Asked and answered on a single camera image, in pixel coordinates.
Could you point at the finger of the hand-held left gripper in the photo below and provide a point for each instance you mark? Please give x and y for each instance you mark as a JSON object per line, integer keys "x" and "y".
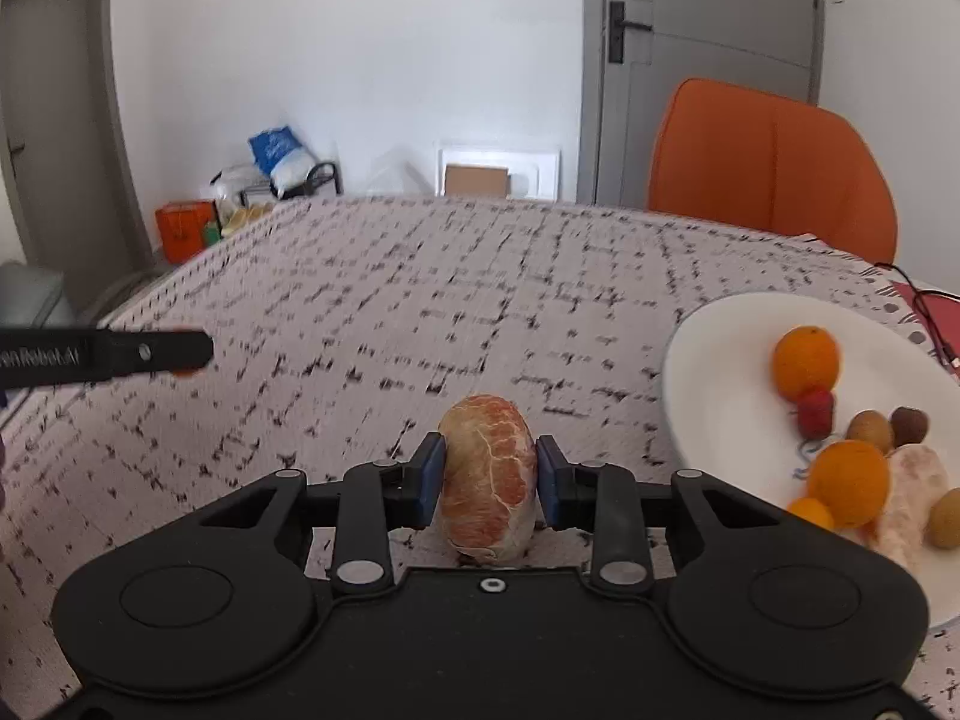
{"x": 150, "y": 351}

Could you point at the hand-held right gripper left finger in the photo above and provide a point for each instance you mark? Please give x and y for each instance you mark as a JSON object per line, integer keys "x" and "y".
{"x": 431, "y": 481}

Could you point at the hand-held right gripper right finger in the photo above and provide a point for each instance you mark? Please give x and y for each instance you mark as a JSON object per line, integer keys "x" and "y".
{"x": 546, "y": 481}

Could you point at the large peeled grapefruit piece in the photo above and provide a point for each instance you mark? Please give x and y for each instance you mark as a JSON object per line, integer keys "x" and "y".
{"x": 489, "y": 476}

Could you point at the white plate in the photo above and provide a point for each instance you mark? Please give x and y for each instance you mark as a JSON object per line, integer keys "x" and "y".
{"x": 720, "y": 360}

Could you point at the medium orange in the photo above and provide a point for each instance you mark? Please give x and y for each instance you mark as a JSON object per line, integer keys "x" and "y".
{"x": 806, "y": 360}
{"x": 811, "y": 514}

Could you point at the large orange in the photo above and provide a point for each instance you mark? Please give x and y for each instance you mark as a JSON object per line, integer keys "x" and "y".
{"x": 851, "y": 481}

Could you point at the small brown round fruit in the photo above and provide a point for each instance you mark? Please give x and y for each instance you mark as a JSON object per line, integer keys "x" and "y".
{"x": 870, "y": 429}

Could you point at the small peeled grapefruit piece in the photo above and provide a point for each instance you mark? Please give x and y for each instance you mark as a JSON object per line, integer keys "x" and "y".
{"x": 911, "y": 510}

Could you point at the large brown round fruit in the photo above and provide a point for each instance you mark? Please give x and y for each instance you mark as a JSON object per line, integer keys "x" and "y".
{"x": 946, "y": 519}

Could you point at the orange box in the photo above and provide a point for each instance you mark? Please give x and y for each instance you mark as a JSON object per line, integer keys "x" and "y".
{"x": 184, "y": 231}

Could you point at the yellow slippers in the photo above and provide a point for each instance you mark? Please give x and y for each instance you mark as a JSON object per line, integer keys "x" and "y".
{"x": 247, "y": 217}

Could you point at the patterned grey tablecloth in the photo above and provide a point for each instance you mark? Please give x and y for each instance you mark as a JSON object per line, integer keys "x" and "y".
{"x": 375, "y": 315}

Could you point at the grey side door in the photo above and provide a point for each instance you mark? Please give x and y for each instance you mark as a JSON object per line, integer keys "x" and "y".
{"x": 60, "y": 127}

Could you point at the blue and white bag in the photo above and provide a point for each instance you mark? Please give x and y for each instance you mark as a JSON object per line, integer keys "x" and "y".
{"x": 281, "y": 154}

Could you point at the brown cardboard piece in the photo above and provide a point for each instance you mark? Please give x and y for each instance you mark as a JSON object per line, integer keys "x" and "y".
{"x": 476, "y": 180}

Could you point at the white foam box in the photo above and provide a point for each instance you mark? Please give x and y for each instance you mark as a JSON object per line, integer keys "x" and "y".
{"x": 536, "y": 169}

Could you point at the dark red small fruit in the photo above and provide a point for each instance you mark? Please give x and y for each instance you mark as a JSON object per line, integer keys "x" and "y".
{"x": 909, "y": 424}

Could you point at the orange chair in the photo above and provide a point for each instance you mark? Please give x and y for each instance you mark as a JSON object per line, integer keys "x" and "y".
{"x": 772, "y": 165}

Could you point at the red mat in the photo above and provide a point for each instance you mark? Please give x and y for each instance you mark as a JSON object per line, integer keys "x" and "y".
{"x": 937, "y": 307}

